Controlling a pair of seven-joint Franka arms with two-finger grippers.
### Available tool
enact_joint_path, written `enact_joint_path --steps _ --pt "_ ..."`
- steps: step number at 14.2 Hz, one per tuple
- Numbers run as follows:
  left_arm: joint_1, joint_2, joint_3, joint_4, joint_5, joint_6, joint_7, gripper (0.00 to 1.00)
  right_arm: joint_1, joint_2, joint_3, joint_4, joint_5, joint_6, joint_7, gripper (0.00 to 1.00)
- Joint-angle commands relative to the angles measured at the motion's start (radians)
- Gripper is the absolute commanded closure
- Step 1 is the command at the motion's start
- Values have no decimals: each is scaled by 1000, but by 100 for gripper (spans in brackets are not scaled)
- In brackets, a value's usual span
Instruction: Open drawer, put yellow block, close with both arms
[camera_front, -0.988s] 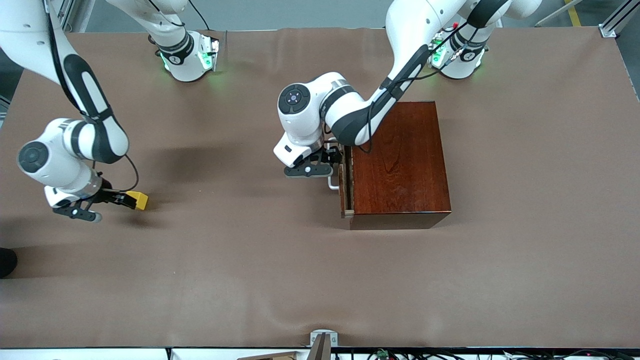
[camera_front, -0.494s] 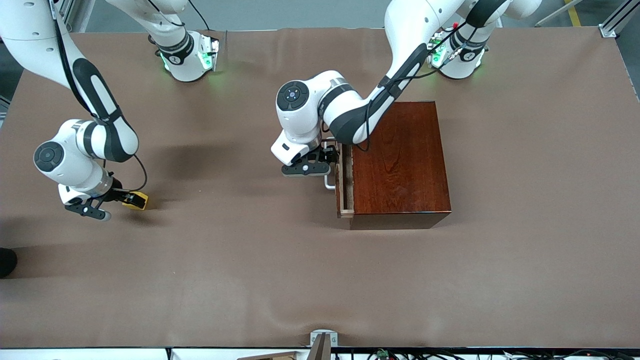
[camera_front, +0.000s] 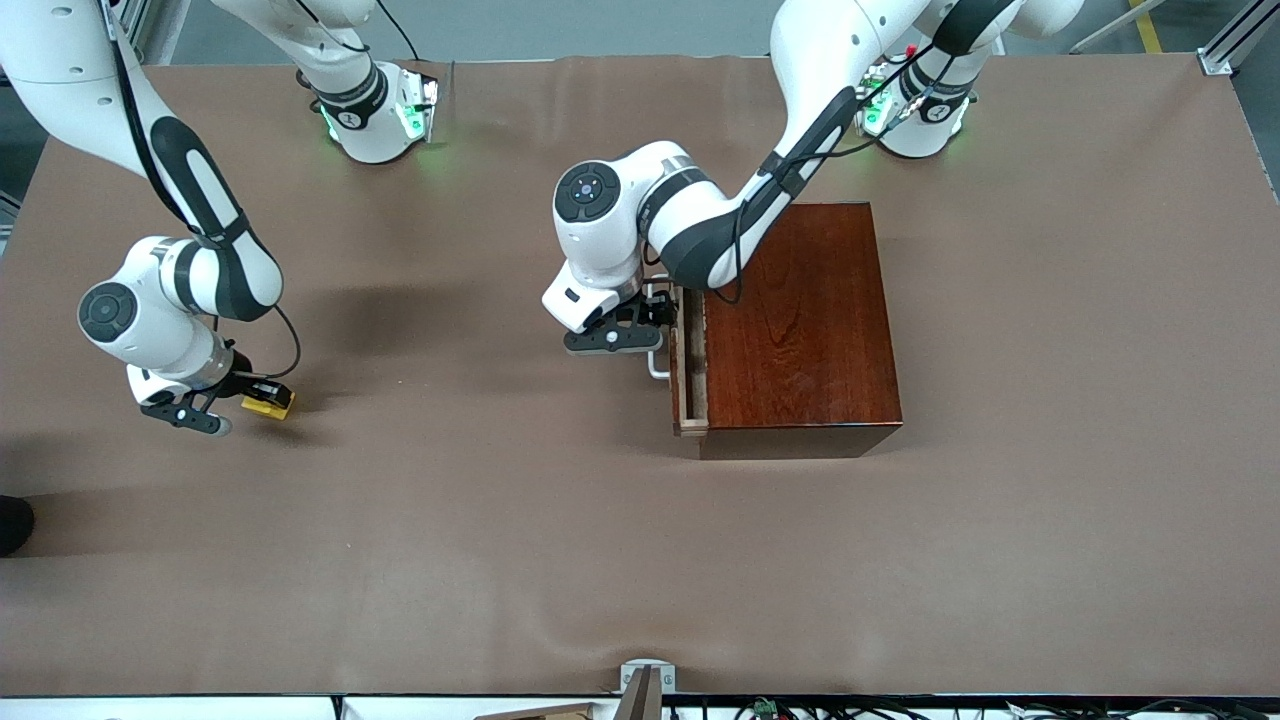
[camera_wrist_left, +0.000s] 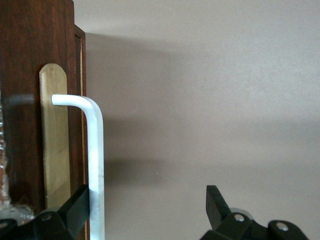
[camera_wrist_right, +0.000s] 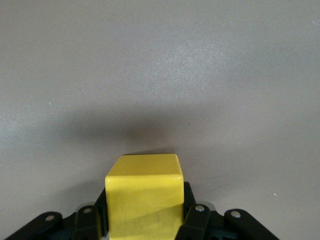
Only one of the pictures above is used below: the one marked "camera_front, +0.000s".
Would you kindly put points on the yellow block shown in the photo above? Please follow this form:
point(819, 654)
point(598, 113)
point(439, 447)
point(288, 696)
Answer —
point(275, 410)

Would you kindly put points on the dark brown wooden cabinet box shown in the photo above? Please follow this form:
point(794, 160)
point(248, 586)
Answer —
point(820, 340)

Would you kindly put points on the black round knob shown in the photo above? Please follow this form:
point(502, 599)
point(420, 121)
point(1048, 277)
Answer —
point(12, 525)

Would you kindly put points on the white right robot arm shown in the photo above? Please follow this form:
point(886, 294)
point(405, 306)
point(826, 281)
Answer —
point(60, 80)

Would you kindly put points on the light wooden strip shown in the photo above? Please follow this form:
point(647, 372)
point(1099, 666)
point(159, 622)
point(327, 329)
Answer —
point(550, 713)

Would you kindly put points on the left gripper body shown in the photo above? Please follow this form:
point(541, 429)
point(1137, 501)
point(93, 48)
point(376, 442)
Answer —
point(651, 309)

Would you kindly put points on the brown table mat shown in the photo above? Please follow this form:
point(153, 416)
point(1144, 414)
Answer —
point(500, 550)

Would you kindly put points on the grey metal camera bracket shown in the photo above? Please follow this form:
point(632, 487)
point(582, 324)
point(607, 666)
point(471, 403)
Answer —
point(640, 690)

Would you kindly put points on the aluminium frame profile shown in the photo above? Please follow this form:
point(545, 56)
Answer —
point(135, 20)
point(1225, 45)

